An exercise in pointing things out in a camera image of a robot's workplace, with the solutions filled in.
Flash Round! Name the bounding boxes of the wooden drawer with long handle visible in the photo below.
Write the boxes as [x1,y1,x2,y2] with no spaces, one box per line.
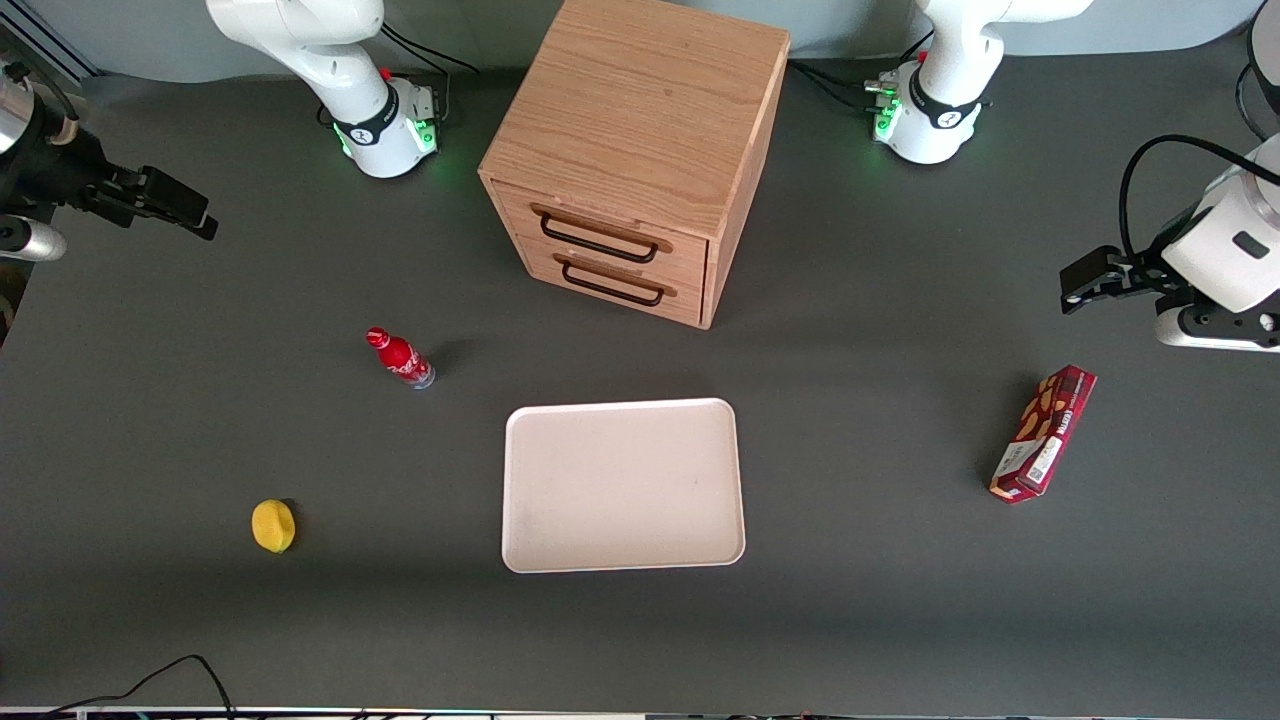
[492,180,710,288]

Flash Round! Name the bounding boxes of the red snack box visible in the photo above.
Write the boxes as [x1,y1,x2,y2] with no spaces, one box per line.
[989,364,1098,505]

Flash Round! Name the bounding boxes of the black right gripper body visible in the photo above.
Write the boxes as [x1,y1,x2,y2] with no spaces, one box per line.
[0,62,133,227]

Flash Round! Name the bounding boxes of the red coke bottle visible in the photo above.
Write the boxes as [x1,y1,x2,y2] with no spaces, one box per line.
[365,326,437,391]

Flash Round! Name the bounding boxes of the aluminium frame profile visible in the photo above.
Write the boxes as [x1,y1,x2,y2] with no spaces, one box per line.
[0,0,99,89]

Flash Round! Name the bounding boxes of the black cable at table edge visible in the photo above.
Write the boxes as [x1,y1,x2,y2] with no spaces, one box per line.
[38,654,237,720]

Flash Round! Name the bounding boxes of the black left arm base cable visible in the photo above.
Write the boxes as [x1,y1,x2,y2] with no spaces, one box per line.
[788,28,935,113]

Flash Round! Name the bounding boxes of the black arm base cable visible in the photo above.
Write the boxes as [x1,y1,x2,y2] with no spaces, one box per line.
[788,28,935,113]
[378,22,482,121]

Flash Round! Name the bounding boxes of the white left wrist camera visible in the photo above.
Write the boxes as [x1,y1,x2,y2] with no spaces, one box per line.
[1155,292,1280,354]

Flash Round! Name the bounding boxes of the wooden drawer cabinet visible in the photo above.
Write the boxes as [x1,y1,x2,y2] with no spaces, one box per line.
[478,0,792,331]

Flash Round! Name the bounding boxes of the black right arm base cable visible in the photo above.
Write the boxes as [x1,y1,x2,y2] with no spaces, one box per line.
[378,22,482,121]

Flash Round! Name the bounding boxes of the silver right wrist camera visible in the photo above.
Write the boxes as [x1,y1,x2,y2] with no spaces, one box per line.
[0,214,68,264]

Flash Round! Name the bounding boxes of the white rectangular tray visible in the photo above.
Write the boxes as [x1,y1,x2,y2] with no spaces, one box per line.
[501,397,748,575]

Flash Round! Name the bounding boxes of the black looped gripper cable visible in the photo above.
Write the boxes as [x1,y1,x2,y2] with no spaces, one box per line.
[1118,134,1253,263]

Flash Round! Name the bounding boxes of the wooden drawer with short handle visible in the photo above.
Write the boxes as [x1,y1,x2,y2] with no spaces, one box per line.
[514,236,708,327]

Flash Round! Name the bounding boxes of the yellow lemon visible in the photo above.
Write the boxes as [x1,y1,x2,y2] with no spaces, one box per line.
[251,499,297,554]

